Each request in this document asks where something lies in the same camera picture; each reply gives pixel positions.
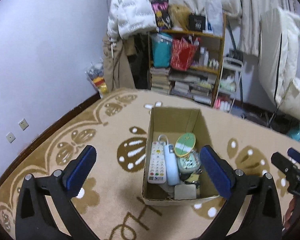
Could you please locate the plastic bag of toys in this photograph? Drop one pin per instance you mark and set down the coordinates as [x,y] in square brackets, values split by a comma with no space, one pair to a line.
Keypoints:
[95,74]

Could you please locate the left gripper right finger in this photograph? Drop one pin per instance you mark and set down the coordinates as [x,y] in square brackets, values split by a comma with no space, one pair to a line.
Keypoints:
[262,220]

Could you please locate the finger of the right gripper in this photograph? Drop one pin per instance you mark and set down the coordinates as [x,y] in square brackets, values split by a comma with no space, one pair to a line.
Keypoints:
[294,154]

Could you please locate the stack of books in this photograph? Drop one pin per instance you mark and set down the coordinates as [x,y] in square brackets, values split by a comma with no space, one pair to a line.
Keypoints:
[160,82]

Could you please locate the brown cardboard box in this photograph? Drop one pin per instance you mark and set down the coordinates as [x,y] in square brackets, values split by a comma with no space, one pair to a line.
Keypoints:
[174,122]

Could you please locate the white remote control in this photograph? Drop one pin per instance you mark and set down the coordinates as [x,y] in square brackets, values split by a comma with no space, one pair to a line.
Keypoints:
[157,166]

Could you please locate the red gift bag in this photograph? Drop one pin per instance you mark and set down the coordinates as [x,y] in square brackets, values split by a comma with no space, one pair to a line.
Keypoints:
[183,51]

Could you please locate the green mini skateboard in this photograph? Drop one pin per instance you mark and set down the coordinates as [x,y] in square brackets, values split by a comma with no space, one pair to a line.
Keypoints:
[184,144]

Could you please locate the white wire cart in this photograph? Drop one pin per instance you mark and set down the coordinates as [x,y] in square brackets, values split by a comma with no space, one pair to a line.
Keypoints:
[229,84]

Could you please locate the light blue device with loop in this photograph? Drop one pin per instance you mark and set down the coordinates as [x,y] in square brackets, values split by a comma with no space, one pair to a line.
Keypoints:
[172,171]

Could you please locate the tan hanging coat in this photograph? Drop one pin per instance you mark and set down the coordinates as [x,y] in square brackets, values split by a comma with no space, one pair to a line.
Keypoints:
[117,71]

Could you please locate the white wall socket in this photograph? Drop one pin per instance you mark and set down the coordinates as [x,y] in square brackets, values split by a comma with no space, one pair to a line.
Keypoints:
[23,124]
[10,137]

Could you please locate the white duvet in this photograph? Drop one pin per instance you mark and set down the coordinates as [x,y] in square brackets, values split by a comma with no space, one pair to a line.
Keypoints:
[278,59]

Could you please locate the wooden bookshelf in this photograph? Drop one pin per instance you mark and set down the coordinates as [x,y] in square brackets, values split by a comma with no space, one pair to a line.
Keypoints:
[200,82]

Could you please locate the black box with 40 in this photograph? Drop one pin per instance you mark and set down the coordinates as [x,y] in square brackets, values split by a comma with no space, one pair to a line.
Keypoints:
[197,22]

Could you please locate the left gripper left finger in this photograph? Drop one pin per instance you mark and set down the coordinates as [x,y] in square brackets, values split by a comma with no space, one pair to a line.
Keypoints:
[34,219]

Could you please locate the white puffer jacket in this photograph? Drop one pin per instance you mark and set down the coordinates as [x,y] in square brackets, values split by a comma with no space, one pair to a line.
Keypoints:
[129,17]

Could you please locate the teal bag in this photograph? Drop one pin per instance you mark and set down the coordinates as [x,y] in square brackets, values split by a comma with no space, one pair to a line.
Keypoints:
[161,48]

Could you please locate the person's hand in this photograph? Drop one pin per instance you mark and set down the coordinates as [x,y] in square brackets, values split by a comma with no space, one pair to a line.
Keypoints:
[288,219]

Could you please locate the white charger block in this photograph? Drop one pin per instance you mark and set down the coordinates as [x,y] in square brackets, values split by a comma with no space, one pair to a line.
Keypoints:
[185,192]

